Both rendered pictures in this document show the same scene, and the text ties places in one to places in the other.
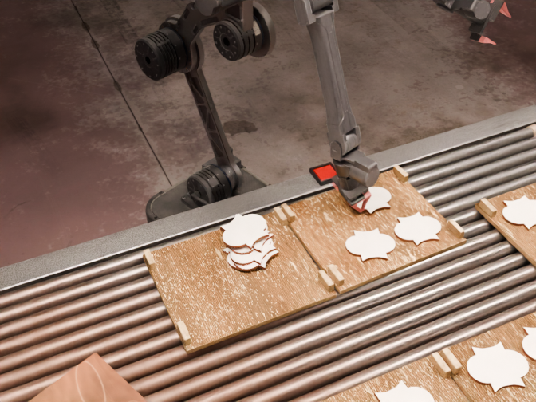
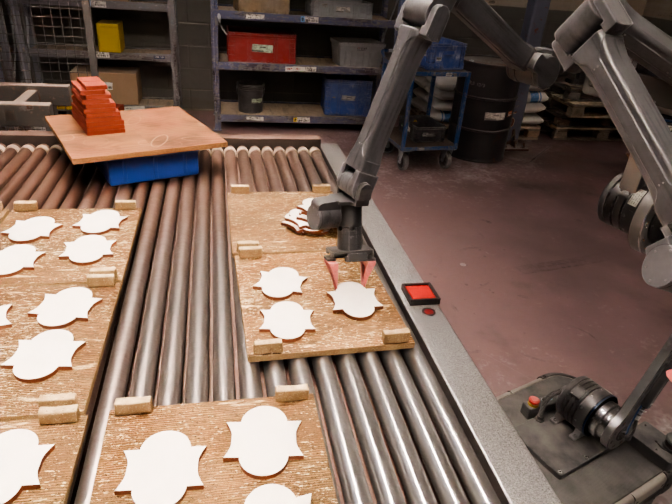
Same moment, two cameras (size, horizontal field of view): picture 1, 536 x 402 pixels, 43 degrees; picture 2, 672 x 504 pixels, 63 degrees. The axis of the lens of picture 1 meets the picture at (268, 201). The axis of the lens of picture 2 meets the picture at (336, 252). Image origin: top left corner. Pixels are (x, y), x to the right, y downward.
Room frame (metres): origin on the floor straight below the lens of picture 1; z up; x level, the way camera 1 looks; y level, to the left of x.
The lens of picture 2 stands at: (1.65, -1.35, 1.64)
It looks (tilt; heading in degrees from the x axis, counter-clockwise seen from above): 28 degrees down; 101
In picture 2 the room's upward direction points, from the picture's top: 5 degrees clockwise
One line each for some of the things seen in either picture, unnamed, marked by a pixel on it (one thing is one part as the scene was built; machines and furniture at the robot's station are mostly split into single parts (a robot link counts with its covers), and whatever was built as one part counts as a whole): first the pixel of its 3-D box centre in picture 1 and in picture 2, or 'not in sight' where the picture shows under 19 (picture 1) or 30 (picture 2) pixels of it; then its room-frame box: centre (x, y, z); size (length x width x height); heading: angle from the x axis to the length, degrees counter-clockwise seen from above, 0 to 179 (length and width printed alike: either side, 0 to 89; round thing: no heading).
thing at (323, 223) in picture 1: (369, 226); (315, 297); (1.39, -0.29, 0.93); 0.41 x 0.35 x 0.02; 116
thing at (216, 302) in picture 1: (236, 275); (288, 220); (1.21, 0.08, 0.93); 0.41 x 0.35 x 0.02; 115
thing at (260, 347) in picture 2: (455, 228); (268, 346); (1.36, -0.53, 0.95); 0.06 x 0.02 x 0.03; 26
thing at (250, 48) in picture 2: not in sight; (260, 45); (-0.38, 4.12, 0.78); 0.66 x 0.45 x 0.28; 24
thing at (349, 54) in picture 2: not in sight; (356, 52); (0.52, 4.50, 0.76); 0.50 x 0.36 x 0.24; 30
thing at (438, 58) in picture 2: not in sight; (431, 52); (1.33, 3.65, 0.96); 0.50 x 0.38 x 0.21; 129
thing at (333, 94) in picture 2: not in sight; (345, 94); (0.44, 4.51, 0.32); 0.50 x 0.41 x 0.37; 21
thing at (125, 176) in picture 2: not in sight; (142, 152); (0.59, 0.33, 0.97); 0.31 x 0.31 x 0.10; 47
